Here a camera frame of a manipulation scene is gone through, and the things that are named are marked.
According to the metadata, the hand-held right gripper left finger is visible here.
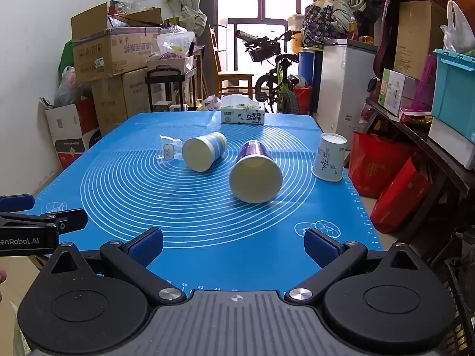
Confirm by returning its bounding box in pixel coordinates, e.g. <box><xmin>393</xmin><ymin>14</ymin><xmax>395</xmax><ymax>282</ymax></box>
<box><xmin>48</xmin><ymin>227</ymin><xmax>186</xmax><ymax>307</ymax></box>

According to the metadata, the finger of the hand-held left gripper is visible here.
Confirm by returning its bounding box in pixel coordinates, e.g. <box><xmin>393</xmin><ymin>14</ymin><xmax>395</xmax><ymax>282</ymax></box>
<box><xmin>0</xmin><ymin>209</ymin><xmax>89</xmax><ymax>235</ymax></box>
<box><xmin>0</xmin><ymin>194</ymin><xmax>36</xmax><ymax>213</ymax></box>

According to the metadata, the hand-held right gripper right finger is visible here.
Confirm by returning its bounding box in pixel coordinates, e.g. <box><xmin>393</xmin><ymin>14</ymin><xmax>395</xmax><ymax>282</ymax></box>
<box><xmin>284</xmin><ymin>228</ymin><xmax>424</xmax><ymax>305</ymax></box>

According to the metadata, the purple paper cup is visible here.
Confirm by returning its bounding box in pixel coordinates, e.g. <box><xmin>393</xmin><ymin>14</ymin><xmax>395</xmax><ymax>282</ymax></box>
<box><xmin>229</xmin><ymin>140</ymin><xmax>284</xmax><ymax>204</ymax></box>

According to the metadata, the white printed paper cup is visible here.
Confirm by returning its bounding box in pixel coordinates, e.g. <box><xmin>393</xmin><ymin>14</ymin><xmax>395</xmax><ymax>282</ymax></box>
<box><xmin>311</xmin><ymin>132</ymin><xmax>348</xmax><ymax>182</ymax></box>

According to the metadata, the yellow blue banded paper cup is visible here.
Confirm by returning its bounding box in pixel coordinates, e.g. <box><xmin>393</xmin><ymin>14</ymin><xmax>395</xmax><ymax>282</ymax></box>
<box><xmin>181</xmin><ymin>131</ymin><xmax>228</xmax><ymax>173</ymax></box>

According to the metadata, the blue silicone baking mat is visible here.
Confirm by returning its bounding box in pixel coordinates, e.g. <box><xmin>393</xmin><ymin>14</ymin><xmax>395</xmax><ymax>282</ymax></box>
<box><xmin>47</xmin><ymin>111</ymin><xmax>385</xmax><ymax>302</ymax></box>

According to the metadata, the white red cardboard box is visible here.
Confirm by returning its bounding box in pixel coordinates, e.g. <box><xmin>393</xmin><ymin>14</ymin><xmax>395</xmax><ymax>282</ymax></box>
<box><xmin>44</xmin><ymin>98</ymin><xmax>103</xmax><ymax>170</ymax></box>

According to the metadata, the red paper bag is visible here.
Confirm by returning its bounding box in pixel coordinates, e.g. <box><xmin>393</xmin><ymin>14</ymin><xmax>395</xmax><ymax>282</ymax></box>
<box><xmin>348</xmin><ymin>131</ymin><xmax>413</xmax><ymax>199</ymax></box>
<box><xmin>370</xmin><ymin>157</ymin><xmax>432</xmax><ymax>234</ymax></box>

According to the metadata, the small clear plastic bag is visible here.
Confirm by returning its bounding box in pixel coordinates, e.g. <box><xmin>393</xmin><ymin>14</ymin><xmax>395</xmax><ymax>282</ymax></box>
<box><xmin>157</xmin><ymin>134</ymin><xmax>183</xmax><ymax>164</ymax></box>

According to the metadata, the pink plastic bag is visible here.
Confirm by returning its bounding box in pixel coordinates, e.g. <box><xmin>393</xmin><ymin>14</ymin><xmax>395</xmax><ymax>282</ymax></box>
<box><xmin>55</xmin><ymin>66</ymin><xmax>92</xmax><ymax>107</ymax></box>

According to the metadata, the dark wooden side table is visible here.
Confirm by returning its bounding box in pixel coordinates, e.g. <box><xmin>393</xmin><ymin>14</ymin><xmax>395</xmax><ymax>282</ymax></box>
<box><xmin>365</xmin><ymin>98</ymin><xmax>475</xmax><ymax>268</ymax></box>

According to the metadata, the red bucket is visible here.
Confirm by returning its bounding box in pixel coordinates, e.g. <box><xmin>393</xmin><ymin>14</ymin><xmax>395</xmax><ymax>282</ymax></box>
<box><xmin>293</xmin><ymin>85</ymin><xmax>313</xmax><ymax>116</ymax></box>

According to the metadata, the white tissue box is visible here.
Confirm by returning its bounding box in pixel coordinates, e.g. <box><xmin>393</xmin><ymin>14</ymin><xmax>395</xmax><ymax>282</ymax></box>
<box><xmin>220</xmin><ymin>94</ymin><xmax>266</xmax><ymax>125</ymax></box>

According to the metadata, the green bag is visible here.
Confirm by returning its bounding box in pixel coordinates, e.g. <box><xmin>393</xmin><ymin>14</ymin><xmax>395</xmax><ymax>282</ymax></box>
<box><xmin>58</xmin><ymin>39</ymin><xmax>75</xmax><ymax>79</ymax></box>

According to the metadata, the white chest freezer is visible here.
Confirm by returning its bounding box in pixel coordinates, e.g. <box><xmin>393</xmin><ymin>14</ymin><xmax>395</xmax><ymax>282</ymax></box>
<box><xmin>316</xmin><ymin>39</ymin><xmax>379</xmax><ymax>146</ymax></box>

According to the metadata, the white storage box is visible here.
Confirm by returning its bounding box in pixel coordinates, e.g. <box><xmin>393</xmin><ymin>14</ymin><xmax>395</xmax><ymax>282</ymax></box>
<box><xmin>428</xmin><ymin>118</ymin><xmax>475</xmax><ymax>171</ymax></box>

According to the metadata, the green white carton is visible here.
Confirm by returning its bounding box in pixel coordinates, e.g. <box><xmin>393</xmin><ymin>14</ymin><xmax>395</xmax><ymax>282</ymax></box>
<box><xmin>378</xmin><ymin>68</ymin><xmax>407</xmax><ymax>116</ymax></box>

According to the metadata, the large open cardboard box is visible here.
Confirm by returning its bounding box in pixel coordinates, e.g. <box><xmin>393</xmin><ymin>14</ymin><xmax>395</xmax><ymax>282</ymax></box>
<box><xmin>71</xmin><ymin>2</ymin><xmax>164</xmax><ymax>84</ymax></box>

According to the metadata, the green black bicycle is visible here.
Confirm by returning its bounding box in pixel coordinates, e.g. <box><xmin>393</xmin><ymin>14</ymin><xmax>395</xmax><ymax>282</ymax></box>
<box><xmin>235</xmin><ymin>29</ymin><xmax>303</xmax><ymax>114</ymax></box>

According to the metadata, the blue barrel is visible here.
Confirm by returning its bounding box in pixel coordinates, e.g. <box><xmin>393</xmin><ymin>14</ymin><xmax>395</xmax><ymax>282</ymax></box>
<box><xmin>297</xmin><ymin>48</ymin><xmax>324</xmax><ymax>87</ymax></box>

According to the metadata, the wooden chair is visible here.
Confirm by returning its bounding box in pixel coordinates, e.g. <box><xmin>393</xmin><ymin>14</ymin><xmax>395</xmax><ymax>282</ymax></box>
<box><xmin>208</xmin><ymin>24</ymin><xmax>255</xmax><ymax>99</ymax></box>

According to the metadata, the magenta plastic rack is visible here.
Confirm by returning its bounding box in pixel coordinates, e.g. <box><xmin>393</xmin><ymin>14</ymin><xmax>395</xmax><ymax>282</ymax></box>
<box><xmin>413</xmin><ymin>54</ymin><xmax>439</xmax><ymax>111</ymax></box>

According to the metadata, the clear plastic container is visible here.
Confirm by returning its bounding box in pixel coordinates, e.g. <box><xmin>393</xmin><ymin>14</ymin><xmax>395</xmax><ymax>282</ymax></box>
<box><xmin>157</xmin><ymin>31</ymin><xmax>196</xmax><ymax>61</ymax></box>

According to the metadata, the teal storage crate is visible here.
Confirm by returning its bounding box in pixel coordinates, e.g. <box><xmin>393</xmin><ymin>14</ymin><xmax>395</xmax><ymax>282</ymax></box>
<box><xmin>430</xmin><ymin>48</ymin><xmax>475</xmax><ymax>140</ymax></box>

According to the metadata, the dark red hanging garment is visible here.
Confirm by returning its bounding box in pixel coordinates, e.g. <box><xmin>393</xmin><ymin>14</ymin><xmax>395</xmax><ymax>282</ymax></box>
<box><xmin>374</xmin><ymin>0</ymin><xmax>406</xmax><ymax>83</ymax></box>

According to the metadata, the floral cloth bundle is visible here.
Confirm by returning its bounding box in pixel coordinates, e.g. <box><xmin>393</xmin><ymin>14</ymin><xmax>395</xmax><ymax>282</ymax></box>
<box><xmin>302</xmin><ymin>1</ymin><xmax>354</xmax><ymax>42</ymax></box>

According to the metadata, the tall brown cardboard box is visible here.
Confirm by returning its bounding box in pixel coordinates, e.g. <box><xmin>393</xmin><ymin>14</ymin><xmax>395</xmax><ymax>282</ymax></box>
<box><xmin>393</xmin><ymin>0</ymin><xmax>448</xmax><ymax>81</ymax></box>

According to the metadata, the white plastic bag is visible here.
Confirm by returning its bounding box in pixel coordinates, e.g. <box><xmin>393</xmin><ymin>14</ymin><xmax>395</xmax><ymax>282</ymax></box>
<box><xmin>439</xmin><ymin>0</ymin><xmax>475</xmax><ymax>53</ymax></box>

